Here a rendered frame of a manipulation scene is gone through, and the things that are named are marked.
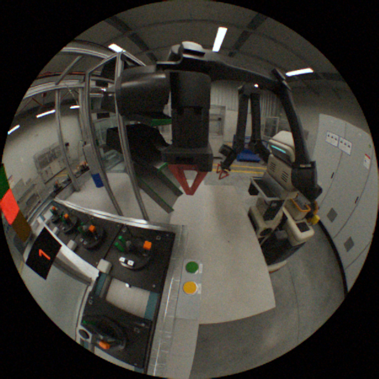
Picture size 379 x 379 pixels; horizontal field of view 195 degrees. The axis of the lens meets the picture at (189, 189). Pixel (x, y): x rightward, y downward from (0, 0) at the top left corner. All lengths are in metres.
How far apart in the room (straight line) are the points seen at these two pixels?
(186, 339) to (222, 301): 0.21
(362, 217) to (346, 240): 0.55
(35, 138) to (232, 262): 11.49
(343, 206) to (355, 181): 0.55
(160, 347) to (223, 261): 0.42
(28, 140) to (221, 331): 11.82
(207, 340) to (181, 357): 0.91
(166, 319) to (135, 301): 0.13
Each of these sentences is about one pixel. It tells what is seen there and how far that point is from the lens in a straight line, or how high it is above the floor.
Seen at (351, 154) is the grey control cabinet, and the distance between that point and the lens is 2.90.
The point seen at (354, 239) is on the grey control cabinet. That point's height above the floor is 0.57.
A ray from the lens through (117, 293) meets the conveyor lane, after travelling 0.51.
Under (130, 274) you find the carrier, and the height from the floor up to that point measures 0.97.
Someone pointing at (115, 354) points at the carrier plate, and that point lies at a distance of 0.52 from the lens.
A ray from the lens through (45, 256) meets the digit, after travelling 0.35.
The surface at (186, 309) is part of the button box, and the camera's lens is 0.40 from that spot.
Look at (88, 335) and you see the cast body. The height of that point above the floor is 1.09.
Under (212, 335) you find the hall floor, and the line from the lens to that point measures 1.44.
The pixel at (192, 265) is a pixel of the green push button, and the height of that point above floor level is 0.97.
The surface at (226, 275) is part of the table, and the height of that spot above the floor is 0.86.
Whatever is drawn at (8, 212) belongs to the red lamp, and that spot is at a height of 1.33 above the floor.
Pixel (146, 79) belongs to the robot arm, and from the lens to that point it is 0.15.
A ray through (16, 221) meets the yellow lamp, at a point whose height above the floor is 1.30.
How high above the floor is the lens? 1.35
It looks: 34 degrees down
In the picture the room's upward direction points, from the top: straight up
